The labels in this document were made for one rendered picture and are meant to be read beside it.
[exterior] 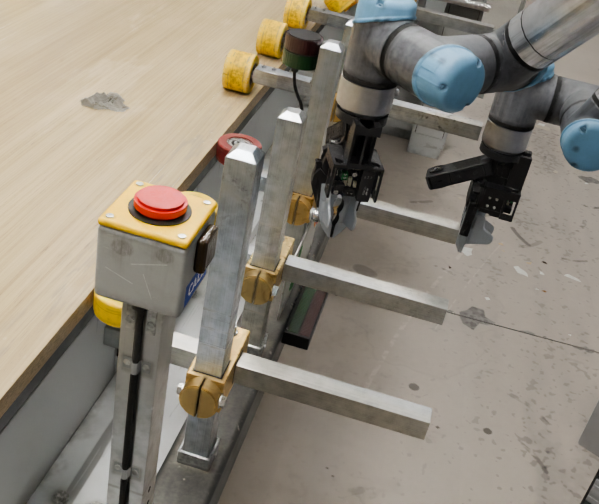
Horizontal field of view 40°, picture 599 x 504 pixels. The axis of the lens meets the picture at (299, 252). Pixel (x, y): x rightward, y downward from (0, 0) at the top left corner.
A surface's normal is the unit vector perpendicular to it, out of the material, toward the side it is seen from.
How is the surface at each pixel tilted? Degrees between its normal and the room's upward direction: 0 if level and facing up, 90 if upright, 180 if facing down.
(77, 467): 0
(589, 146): 90
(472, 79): 90
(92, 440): 0
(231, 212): 90
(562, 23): 104
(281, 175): 90
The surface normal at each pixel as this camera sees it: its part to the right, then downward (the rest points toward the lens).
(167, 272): -0.23, 0.48
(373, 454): 0.18, -0.83
